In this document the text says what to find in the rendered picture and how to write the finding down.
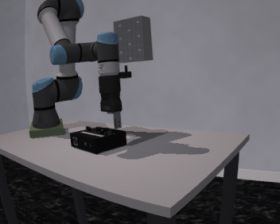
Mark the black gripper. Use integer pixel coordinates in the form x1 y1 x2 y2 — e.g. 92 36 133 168
98 62 131 129

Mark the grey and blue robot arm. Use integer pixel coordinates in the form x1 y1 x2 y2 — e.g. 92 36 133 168
32 0 119 129

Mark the black lighting desk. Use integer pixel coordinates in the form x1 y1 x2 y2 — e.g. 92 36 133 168
70 126 126 154

